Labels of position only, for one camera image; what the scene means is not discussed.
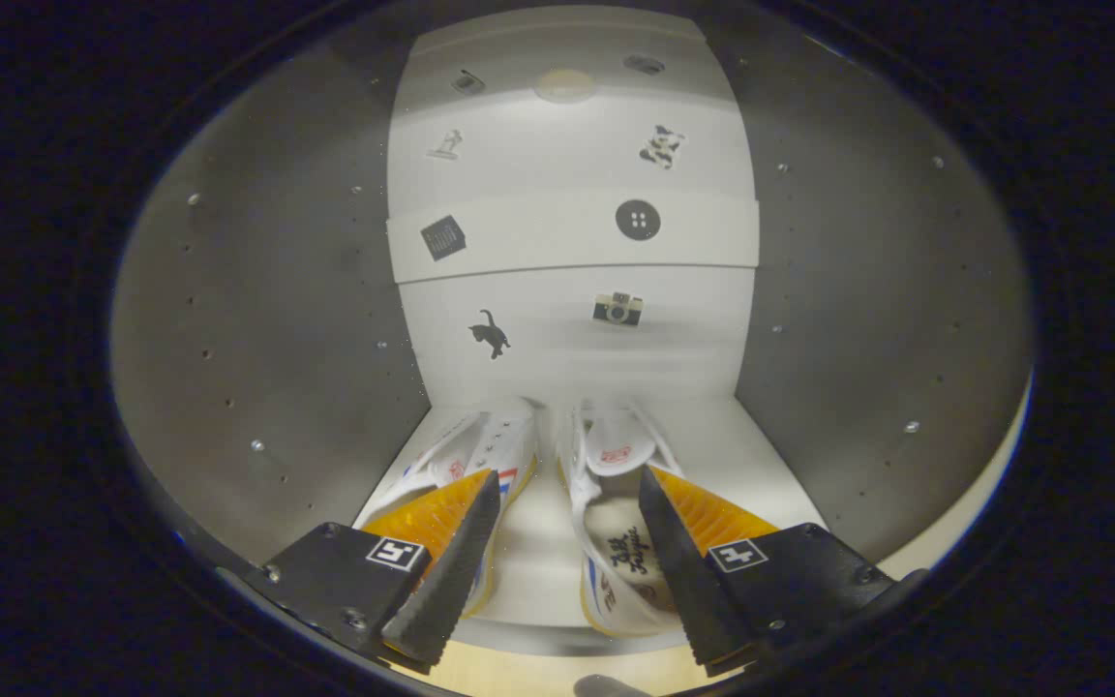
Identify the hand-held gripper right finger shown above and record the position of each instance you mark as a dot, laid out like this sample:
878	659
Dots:
688	571

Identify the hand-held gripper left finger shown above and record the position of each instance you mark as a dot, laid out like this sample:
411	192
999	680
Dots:
456	561

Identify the white canvas shoe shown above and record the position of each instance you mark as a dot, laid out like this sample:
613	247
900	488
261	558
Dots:
480	450
616	561

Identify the grey shoe cabinet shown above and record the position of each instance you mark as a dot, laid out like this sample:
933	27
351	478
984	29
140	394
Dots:
567	242

